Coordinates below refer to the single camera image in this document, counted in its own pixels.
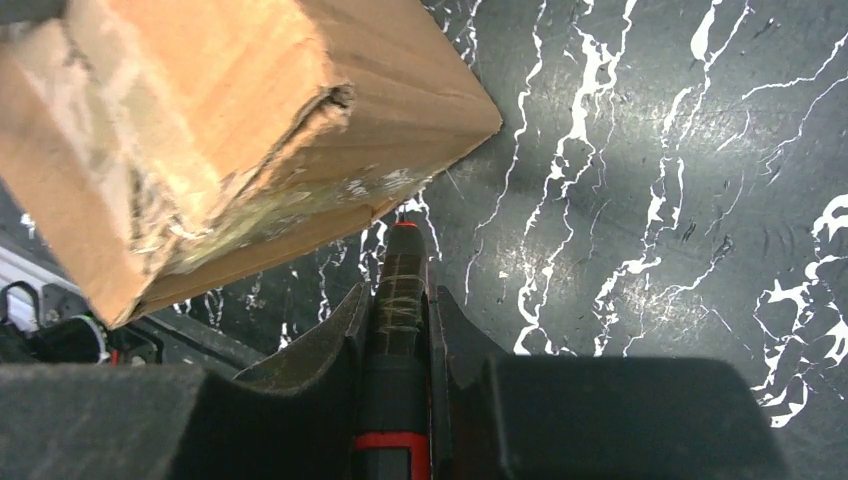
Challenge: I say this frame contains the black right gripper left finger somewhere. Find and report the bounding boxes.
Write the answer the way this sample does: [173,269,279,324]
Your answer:
[1,285,369,479]

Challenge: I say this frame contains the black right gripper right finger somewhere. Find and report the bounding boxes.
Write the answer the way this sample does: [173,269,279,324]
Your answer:
[430,286,788,479]

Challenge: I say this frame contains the red black utility knife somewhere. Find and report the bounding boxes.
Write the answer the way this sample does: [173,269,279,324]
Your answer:
[351,221,431,479]

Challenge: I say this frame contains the brown cardboard express box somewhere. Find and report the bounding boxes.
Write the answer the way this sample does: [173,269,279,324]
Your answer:
[1,1,502,328]

